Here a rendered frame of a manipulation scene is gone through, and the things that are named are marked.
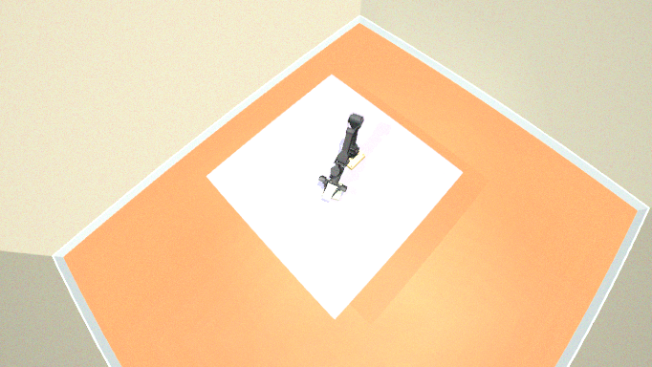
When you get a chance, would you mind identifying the grey open-top square cup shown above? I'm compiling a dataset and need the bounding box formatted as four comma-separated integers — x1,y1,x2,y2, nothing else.
322,184,336,201

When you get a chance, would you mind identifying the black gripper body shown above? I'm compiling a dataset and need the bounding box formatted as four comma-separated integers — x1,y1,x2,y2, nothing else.
318,175,348,192

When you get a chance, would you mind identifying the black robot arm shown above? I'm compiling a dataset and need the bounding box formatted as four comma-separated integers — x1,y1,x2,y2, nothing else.
329,113,364,178

